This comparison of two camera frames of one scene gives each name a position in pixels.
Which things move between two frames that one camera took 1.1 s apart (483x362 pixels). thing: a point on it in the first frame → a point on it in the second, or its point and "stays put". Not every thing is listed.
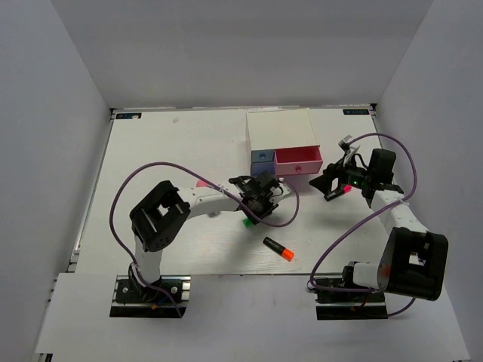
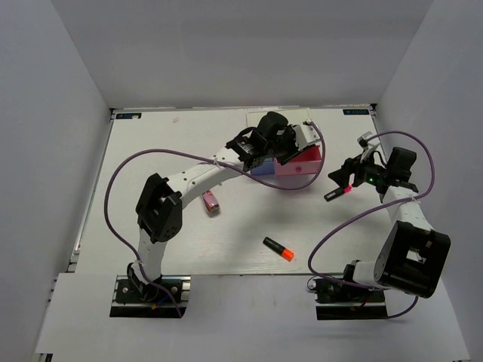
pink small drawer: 304,160 stays put
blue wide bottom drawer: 258,167 stays put
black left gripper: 269,206 → 290,133
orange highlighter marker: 287,253 stays put
